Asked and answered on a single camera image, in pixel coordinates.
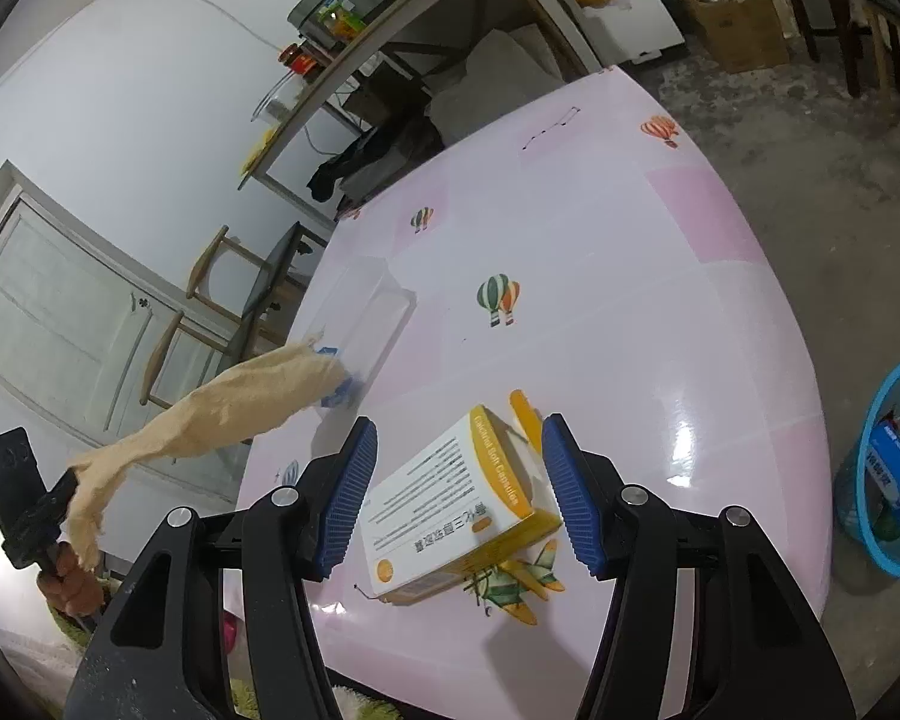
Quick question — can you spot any cardboard box on floor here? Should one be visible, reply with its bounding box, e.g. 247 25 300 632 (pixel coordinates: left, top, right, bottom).
683 0 790 73

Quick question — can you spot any blue trash basket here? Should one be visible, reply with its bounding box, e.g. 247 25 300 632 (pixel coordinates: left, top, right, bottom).
832 363 900 578

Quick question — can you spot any wooden chair dark seat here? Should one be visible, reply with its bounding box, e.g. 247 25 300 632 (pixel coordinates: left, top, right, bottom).
139 223 328 410

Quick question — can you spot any grey metal shelf table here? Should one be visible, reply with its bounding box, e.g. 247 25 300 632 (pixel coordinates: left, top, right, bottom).
240 0 605 227

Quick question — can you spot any blue plastic wrapper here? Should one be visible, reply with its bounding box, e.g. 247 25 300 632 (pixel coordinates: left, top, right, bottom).
317 344 364 411

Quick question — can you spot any white cabinet door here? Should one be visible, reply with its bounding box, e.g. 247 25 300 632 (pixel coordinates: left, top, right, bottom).
0 167 230 445

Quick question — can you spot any clear plastic container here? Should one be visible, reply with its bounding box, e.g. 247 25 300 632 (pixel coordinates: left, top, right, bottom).
289 257 416 416

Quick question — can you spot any grey metal pot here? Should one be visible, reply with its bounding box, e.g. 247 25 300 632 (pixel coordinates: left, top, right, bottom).
287 0 393 54

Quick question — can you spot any left hand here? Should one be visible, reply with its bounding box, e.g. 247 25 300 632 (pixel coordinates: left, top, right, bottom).
37 541 105 617

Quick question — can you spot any yellow white medicine box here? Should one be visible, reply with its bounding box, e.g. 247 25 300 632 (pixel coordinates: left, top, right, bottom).
359 405 562 606

